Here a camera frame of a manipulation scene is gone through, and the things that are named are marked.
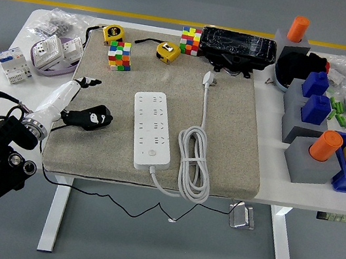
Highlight yellow tape measure chrome clip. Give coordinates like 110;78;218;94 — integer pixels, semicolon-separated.
131;35;183;67

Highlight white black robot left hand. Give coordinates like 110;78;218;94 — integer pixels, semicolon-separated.
31;69;121;142

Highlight table height control panel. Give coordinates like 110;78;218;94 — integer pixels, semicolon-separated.
316;210;346;224

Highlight purple tray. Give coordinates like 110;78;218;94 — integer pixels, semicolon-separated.
26;31;86;83

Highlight light blue bowl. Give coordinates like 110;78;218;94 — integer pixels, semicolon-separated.
271;62;294;94

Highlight blue block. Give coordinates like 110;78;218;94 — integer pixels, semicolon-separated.
300;69;332;100
299;92;334;127

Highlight orange cylinder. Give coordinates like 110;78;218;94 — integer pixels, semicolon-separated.
307;127;345;165
285;14;311;45

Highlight black box in plastic wrap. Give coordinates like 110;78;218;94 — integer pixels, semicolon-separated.
195;25;280;84

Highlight white wall socket panel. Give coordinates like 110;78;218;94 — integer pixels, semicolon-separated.
58;34;86;65
31;32;68;71

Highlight thin black adapter cord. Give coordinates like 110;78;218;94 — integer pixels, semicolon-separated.
29;119;252;237

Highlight grey block with hole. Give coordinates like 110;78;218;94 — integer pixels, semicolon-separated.
269;27;314;71
282;77;312;108
277;96;340;151
279;135;346;191

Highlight silver metal bracket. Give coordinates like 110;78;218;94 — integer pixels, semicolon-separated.
225;201;258;232

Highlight clear bag of metal screws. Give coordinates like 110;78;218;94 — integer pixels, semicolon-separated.
25;3;96;46

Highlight white power strip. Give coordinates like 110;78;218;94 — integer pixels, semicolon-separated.
123;87;182;175

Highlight white table leg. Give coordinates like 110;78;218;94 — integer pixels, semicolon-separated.
36;173;75;255
262;205;305;259

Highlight white circuit breaker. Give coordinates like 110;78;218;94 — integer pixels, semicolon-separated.
0;43;37;88

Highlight white power strip cord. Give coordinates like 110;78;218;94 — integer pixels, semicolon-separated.
144;63;231;206

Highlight grey-brown mat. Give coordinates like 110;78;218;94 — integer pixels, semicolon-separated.
39;16;282;207

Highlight multicoloured puzzle cube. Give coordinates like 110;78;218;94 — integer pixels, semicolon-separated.
178;26;204;57
105;39;136;74

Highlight yellow tape measure black label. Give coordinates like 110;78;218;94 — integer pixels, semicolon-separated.
83;20;127;50

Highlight black plug adapter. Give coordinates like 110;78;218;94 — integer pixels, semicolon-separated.
69;100;116;136

